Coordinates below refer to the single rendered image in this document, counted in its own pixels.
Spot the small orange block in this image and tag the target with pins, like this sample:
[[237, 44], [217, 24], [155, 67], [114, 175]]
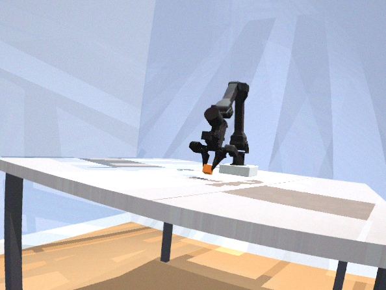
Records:
[[207, 169]]

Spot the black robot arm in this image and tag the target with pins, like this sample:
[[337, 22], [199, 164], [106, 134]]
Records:
[[223, 109]]

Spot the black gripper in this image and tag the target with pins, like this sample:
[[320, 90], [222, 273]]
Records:
[[220, 152]]

